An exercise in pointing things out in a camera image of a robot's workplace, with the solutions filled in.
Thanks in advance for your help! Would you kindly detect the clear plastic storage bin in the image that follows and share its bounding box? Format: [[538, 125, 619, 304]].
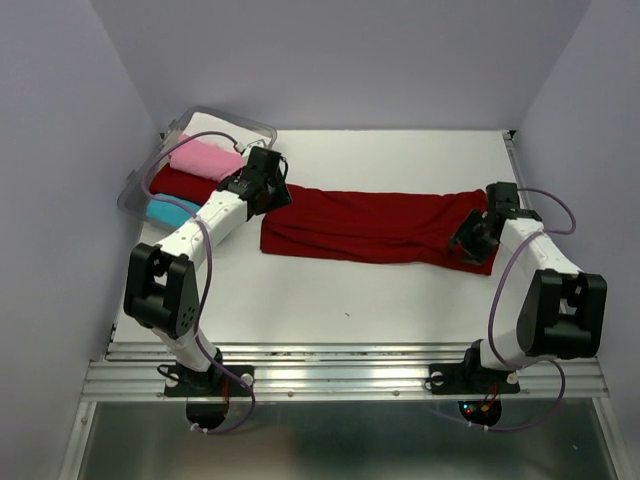
[[115, 104, 279, 238]]

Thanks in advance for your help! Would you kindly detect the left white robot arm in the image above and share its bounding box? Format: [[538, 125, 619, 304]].
[[123, 147, 291, 394]]

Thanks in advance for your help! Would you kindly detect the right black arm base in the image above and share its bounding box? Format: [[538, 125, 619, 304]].
[[424, 341, 520, 395]]

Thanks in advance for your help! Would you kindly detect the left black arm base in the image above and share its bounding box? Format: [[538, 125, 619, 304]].
[[156, 363, 250, 398]]

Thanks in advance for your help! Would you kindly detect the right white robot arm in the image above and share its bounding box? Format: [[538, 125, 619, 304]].
[[434, 182, 607, 393]]

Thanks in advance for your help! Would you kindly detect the rolled white t shirt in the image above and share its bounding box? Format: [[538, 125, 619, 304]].
[[183, 112, 274, 151]]

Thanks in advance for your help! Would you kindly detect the rolled pink t shirt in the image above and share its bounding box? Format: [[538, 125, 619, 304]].
[[169, 134, 246, 182]]

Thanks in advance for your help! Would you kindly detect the rolled dark red t shirt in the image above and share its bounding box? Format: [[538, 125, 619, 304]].
[[149, 164, 218, 206]]

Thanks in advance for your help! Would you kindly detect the rolled cyan t shirt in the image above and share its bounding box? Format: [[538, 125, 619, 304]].
[[146, 200, 191, 229]]

